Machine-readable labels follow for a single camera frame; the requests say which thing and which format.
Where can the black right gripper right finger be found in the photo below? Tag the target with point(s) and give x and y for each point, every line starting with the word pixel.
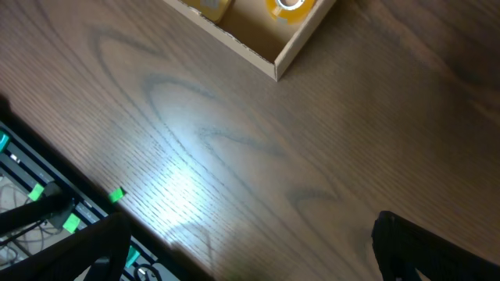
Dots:
pixel 405 251

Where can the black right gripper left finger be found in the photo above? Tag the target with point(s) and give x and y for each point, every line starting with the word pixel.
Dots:
pixel 66 260

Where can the clear tape roll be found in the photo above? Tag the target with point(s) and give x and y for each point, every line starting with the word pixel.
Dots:
pixel 280 11

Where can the cardboard box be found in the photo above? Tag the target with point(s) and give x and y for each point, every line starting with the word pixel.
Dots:
pixel 248 29

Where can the yellow sticky note pad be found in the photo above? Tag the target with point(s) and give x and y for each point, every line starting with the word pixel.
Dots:
pixel 213 10

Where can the black stand leg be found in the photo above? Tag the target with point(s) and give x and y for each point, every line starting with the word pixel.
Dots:
pixel 43 208

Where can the green clip on rail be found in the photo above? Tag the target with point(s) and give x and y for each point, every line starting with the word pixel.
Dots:
pixel 116 195

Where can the black aluminium mounting rail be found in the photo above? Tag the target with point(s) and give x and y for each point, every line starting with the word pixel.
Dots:
pixel 33 166

